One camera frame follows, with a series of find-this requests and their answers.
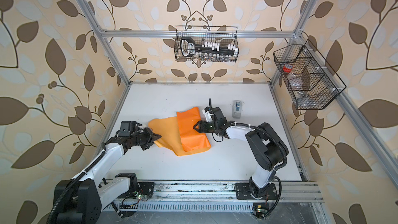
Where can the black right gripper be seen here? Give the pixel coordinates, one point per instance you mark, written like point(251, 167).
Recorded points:
point(202, 124)

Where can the red capped clear bottle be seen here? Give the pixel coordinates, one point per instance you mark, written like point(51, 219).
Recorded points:
point(295, 82)

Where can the aluminium frame post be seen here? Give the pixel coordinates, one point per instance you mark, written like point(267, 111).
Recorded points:
point(94, 25)

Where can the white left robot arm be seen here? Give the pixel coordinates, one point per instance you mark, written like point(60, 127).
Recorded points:
point(81, 199)

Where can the grey tape dispenser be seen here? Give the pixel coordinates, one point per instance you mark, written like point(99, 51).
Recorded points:
point(237, 109)

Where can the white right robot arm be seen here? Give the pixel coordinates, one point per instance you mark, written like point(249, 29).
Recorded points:
point(268, 149)

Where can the orange wrapping paper sheet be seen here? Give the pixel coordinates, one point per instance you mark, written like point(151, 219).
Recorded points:
point(178, 135)

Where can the black wire basket right wall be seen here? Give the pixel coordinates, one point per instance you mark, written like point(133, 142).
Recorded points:
point(320, 80)

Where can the black white tool in basket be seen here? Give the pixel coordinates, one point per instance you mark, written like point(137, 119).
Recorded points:
point(206, 49)

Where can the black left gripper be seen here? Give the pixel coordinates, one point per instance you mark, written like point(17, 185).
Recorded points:
point(151, 138)

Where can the black wire basket back wall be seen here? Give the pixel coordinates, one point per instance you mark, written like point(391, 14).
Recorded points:
point(220, 34)

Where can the black wire basket wall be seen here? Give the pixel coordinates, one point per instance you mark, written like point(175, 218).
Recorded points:
point(220, 34)
point(320, 80)

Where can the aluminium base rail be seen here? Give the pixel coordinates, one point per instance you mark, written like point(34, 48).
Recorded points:
point(228, 191)

